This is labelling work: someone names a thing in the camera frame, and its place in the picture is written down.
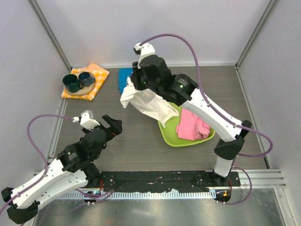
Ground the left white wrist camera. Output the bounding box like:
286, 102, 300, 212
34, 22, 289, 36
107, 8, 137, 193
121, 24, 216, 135
72, 110, 100, 130

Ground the dark blue mug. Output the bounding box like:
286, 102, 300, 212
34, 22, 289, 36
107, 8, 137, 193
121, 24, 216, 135
78, 72, 95, 87

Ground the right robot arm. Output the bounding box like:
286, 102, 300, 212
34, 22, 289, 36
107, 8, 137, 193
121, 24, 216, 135
130, 55, 252, 186

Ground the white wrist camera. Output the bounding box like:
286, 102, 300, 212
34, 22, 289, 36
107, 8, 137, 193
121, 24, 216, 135
134, 42, 156, 69
72, 110, 100, 130

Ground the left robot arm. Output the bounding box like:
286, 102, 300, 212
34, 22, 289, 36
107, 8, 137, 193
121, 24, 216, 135
0, 110, 122, 225

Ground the folded blue t-shirt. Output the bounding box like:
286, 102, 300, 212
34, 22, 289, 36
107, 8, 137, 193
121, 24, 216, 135
118, 68, 133, 94

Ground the beige ceramic plate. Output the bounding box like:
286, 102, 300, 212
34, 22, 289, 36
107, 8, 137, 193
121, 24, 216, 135
64, 72, 96, 96

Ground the dark green mug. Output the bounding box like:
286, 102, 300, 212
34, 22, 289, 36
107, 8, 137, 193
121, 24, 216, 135
62, 74, 83, 93

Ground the white slotted cable duct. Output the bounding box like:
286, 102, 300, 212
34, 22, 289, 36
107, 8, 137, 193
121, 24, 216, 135
58, 190, 217, 200

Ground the white printed t-shirt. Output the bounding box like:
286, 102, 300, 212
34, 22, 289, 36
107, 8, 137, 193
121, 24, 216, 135
120, 77, 179, 127

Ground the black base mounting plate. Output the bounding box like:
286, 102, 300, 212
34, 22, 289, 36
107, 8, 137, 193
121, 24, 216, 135
98, 170, 241, 193

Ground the pink t-shirt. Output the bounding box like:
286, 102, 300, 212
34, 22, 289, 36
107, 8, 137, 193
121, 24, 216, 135
176, 108, 210, 141

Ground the green plastic basin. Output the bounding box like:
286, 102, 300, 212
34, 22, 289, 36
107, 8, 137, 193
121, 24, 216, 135
158, 103, 215, 147

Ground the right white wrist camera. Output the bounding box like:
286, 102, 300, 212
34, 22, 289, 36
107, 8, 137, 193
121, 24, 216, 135
134, 42, 156, 69

